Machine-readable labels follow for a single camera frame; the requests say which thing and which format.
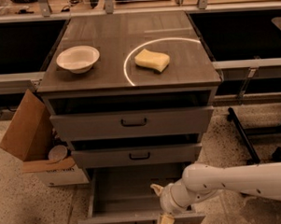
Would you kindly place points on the grey middle drawer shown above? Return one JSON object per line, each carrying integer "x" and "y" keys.
{"x": 136, "y": 155}

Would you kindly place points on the grey bottom drawer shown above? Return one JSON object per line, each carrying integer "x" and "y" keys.
{"x": 122, "y": 195}

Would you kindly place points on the grey top drawer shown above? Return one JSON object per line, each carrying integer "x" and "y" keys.
{"x": 138, "y": 123}

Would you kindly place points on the open cardboard box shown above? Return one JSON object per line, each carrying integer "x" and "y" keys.
{"x": 30, "y": 136}

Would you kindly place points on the yellow sponge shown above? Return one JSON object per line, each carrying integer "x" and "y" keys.
{"x": 151, "y": 59}

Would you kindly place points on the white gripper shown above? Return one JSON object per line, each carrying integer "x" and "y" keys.
{"x": 165, "y": 199}

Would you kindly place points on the round lid in box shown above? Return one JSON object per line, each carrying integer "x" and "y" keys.
{"x": 57, "y": 153}

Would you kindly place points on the grey drawer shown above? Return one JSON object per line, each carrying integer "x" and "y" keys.
{"x": 122, "y": 195}
{"x": 138, "y": 123}
{"x": 136, "y": 155}

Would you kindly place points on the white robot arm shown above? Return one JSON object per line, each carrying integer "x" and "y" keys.
{"x": 200, "y": 182}

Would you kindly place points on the grey drawer cabinet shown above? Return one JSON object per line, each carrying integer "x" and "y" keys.
{"x": 115, "y": 83}

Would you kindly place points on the white bowl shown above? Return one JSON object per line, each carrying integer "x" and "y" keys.
{"x": 79, "y": 59}

